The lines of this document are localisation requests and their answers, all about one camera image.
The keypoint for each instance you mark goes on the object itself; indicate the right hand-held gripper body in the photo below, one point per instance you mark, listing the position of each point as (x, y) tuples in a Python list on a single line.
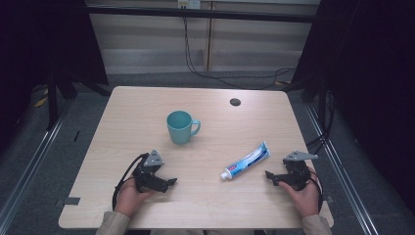
[(297, 173)]

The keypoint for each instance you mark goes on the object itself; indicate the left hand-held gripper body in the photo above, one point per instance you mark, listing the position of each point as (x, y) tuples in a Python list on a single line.
[(145, 176)]

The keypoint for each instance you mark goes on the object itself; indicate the white blue toothpaste tube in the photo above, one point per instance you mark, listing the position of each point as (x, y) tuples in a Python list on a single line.
[(246, 161)]

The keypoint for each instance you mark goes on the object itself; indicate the teal ceramic mug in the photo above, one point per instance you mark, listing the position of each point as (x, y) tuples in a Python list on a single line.
[(177, 132)]

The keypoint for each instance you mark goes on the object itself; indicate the person's right hand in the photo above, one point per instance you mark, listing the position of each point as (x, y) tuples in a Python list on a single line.
[(305, 199)]

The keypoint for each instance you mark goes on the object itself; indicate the person's left hand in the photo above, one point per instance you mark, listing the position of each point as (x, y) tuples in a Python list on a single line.
[(129, 199)]

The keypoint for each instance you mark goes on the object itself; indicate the grey tape strip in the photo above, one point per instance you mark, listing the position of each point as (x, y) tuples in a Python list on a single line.
[(328, 199), (71, 200)]

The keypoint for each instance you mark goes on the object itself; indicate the small black floor tape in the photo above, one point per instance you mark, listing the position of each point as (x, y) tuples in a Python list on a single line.
[(77, 135)]

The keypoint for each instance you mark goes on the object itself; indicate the round table grommet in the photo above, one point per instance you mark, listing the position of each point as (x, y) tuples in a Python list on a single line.
[(235, 102)]

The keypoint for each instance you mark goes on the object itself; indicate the black curtain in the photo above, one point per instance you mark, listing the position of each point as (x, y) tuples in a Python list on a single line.
[(372, 81), (42, 39)]

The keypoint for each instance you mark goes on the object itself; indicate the black metal stand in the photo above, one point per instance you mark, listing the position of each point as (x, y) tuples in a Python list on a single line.
[(52, 101)]

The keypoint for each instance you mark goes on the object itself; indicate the yellow floor scrap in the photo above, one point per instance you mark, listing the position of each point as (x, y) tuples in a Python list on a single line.
[(40, 102)]

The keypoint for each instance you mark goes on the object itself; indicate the black horizontal bar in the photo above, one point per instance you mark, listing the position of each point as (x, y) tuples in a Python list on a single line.
[(202, 13)]

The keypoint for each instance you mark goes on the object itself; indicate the metal floor rail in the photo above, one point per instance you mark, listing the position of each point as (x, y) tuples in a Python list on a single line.
[(29, 163), (339, 169)]

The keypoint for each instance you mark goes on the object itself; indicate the white wall outlet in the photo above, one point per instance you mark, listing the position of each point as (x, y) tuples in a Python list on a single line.
[(188, 4)]

